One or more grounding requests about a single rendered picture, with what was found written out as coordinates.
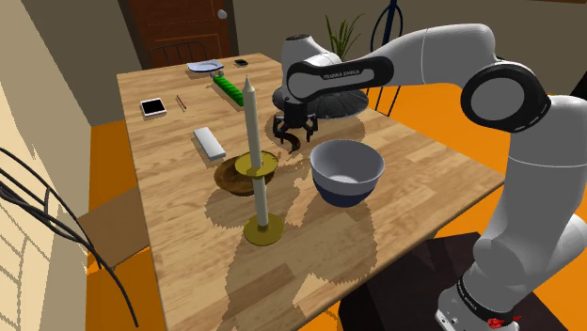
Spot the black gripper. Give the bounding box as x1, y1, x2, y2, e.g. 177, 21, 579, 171
273, 99, 320, 143

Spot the dark brown curved object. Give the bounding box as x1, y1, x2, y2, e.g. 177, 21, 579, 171
280, 131, 302, 155

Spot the cream candle in gold holder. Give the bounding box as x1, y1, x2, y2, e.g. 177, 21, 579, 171
233, 74, 286, 247

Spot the white and navy bowl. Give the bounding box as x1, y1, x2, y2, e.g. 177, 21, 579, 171
309, 138, 387, 209

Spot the green ribbed long object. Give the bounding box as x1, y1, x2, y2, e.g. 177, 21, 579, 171
212, 73, 246, 108

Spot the brown wooden bowl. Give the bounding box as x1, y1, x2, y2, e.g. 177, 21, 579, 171
214, 157, 277, 197

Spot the grey flat rectangular box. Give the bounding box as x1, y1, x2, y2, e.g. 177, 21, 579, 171
192, 126, 228, 162

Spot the green leafy plant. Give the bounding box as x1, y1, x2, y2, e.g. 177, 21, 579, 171
324, 12, 367, 62

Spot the pale blue plate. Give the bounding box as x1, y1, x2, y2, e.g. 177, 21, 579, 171
186, 59, 220, 74

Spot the dark blue metal chair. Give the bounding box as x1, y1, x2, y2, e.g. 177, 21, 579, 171
365, 0, 405, 118

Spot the white tablet with black screen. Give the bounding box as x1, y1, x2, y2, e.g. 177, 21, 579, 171
139, 97, 168, 118

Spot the wooden table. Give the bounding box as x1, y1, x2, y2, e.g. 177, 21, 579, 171
116, 52, 506, 331

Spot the brown wooden door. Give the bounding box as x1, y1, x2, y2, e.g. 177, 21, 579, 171
118, 0, 240, 71

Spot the dark robot stand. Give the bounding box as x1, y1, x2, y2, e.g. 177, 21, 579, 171
338, 230, 571, 331

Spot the black wire chair brown seat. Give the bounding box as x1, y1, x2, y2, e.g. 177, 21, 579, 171
0, 146, 153, 329

